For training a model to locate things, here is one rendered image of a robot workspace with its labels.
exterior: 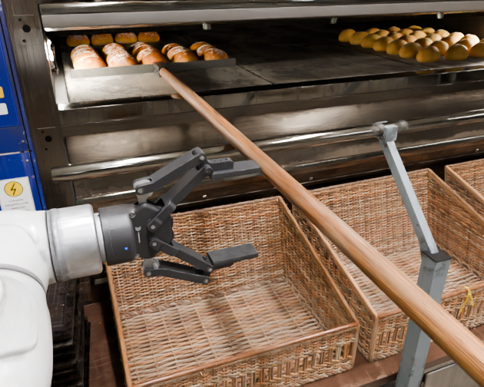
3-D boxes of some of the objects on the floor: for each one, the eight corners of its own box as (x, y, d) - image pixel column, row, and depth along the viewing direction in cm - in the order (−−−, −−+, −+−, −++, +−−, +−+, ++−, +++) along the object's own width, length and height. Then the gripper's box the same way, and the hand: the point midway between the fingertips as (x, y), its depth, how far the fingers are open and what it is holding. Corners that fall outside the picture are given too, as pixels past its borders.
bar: (124, 528, 136) (50, 163, 83) (458, 397, 177) (549, 97, 124) (144, 663, 109) (53, 253, 57) (529, 472, 151) (684, 132, 98)
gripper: (84, 134, 56) (246, 117, 63) (108, 297, 67) (245, 267, 74) (89, 156, 50) (270, 134, 57) (115, 331, 61) (263, 295, 68)
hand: (248, 210), depth 65 cm, fingers open, 13 cm apart
